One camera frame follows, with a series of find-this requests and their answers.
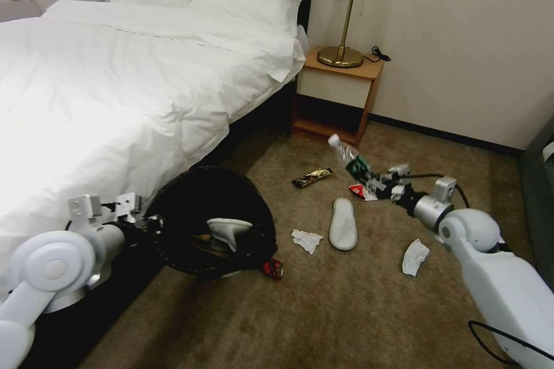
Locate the white duvet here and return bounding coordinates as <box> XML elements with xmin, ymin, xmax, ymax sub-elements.
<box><xmin>0</xmin><ymin>0</ymin><xmax>308</xmax><ymax>300</ymax></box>

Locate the black mesh trash bin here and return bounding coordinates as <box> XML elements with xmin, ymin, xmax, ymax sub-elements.
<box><xmin>152</xmin><ymin>164</ymin><xmax>279</xmax><ymax>282</ymax></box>

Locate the red white snack wrapper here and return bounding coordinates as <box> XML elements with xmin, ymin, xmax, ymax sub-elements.
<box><xmin>347</xmin><ymin>183</ymin><xmax>378</xmax><ymax>203</ymax></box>

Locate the white slipper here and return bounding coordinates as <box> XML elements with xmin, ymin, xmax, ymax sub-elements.
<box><xmin>328</xmin><ymin>197</ymin><xmax>359</xmax><ymax>251</ymax></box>
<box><xmin>206</xmin><ymin>218</ymin><xmax>254</xmax><ymax>254</ymax></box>

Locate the dark gold snack bar wrapper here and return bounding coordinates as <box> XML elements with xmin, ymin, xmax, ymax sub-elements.
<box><xmin>291</xmin><ymin>167</ymin><xmax>335</xmax><ymax>190</ymax></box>

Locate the crumpled white tissue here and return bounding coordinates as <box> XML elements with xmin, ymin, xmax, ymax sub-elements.
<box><xmin>401</xmin><ymin>238</ymin><xmax>431</xmax><ymax>277</ymax></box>
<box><xmin>290</xmin><ymin>228</ymin><xmax>324</xmax><ymax>255</ymax></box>

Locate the red drink can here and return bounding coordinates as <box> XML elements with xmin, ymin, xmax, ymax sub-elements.
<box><xmin>262</xmin><ymin>257</ymin><xmax>285</xmax><ymax>280</ymax></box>

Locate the wooden nightstand white drawer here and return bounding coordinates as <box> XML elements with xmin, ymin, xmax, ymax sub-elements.
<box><xmin>291</xmin><ymin>45</ymin><xmax>385</xmax><ymax>148</ymax></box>

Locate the black right arm cable loop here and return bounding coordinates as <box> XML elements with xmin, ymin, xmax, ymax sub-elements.
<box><xmin>467</xmin><ymin>319</ymin><xmax>554</xmax><ymax>366</ymax></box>

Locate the black bed frame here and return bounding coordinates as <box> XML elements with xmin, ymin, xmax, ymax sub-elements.
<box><xmin>30</xmin><ymin>0</ymin><xmax>314</xmax><ymax>369</ymax></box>

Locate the clear plastic bottle green label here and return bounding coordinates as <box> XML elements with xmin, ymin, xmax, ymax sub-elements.
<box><xmin>327</xmin><ymin>133</ymin><xmax>375</xmax><ymax>183</ymax></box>

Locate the pale nightstand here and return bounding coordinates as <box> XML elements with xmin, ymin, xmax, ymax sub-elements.
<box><xmin>0</xmin><ymin>0</ymin><xmax>43</xmax><ymax>23</ymax></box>

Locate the black lamp cable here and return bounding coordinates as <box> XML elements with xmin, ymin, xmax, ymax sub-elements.
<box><xmin>360</xmin><ymin>45</ymin><xmax>393</xmax><ymax>63</ymax></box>

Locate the dark grey furniture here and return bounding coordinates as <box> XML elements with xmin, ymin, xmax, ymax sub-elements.
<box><xmin>516</xmin><ymin>126</ymin><xmax>554</xmax><ymax>288</ymax></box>

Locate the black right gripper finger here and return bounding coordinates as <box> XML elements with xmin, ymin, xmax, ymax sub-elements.
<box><xmin>366</xmin><ymin>171</ymin><xmax>395</xmax><ymax>188</ymax></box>
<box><xmin>364</xmin><ymin>185</ymin><xmax>394</xmax><ymax>203</ymax></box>

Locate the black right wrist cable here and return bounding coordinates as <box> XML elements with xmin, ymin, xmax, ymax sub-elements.
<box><xmin>408</xmin><ymin>172</ymin><xmax>471</xmax><ymax>209</ymax></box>

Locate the brass table lamp white shade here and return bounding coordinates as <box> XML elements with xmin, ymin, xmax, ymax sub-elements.
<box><xmin>316</xmin><ymin>0</ymin><xmax>400</xmax><ymax>69</ymax></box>

